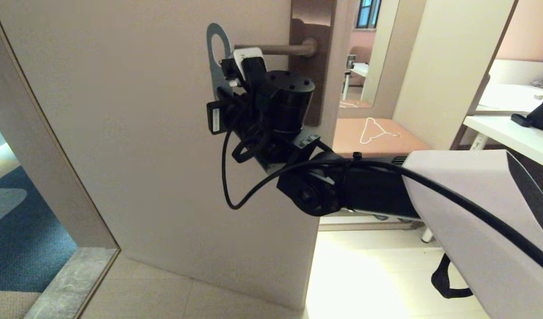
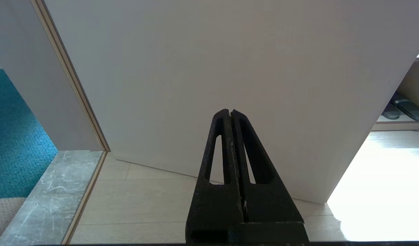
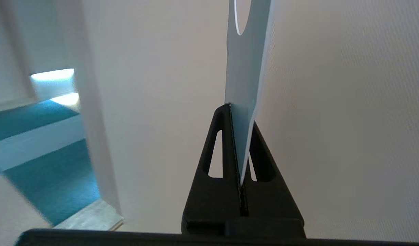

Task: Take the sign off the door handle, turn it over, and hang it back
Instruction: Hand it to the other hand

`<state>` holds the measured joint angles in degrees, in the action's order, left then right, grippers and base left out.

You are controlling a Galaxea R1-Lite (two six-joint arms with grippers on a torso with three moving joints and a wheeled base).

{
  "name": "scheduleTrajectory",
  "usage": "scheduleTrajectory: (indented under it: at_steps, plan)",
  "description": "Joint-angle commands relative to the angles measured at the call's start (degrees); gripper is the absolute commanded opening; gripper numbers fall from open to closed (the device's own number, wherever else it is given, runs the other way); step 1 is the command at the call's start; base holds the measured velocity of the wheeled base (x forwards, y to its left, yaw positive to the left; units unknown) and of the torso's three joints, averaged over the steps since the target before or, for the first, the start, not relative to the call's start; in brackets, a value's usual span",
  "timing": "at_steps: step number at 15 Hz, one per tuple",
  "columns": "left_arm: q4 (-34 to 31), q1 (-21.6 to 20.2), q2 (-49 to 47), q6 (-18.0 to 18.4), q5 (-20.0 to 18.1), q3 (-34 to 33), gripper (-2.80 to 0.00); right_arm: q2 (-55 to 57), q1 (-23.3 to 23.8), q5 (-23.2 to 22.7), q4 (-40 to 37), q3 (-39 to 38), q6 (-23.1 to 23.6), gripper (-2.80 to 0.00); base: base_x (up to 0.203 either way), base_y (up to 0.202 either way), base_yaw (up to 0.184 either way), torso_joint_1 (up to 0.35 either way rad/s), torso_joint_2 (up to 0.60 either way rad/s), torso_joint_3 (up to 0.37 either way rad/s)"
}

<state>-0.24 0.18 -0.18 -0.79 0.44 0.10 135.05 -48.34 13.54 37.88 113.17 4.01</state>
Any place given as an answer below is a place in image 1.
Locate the grey-blue do-not-disturb door sign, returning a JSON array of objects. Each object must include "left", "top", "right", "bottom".
[{"left": 206, "top": 23, "right": 235, "bottom": 101}]

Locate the beige wooden door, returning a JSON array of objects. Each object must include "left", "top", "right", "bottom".
[{"left": 0, "top": 0, "right": 358, "bottom": 311}]

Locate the cream wardrobe shelf unit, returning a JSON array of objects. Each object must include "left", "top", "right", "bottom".
[{"left": 318, "top": 0, "right": 516, "bottom": 233}]

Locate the grey marble threshold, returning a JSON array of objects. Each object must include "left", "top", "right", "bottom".
[{"left": 26, "top": 248, "right": 120, "bottom": 319}]

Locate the white washbasin countertop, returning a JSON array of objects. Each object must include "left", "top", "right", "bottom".
[{"left": 475, "top": 59, "right": 543, "bottom": 117}]

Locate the white table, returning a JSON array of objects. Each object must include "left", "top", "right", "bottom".
[{"left": 421, "top": 116, "right": 543, "bottom": 243}]

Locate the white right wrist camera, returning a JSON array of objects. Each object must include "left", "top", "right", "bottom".
[{"left": 220, "top": 47, "right": 268, "bottom": 89}]

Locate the bronze door handle lever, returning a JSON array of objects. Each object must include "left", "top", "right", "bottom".
[{"left": 234, "top": 39, "right": 318, "bottom": 57}]

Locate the white wire clothes hanger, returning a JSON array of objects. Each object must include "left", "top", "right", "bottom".
[{"left": 359, "top": 117, "right": 401, "bottom": 146}]

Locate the tall wall mirror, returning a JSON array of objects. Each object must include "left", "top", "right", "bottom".
[{"left": 338, "top": 0, "right": 399, "bottom": 109}]

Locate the black strap loop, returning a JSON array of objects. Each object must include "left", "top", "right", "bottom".
[{"left": 431, "top": 254, "right": 474, "bottom": 299}]

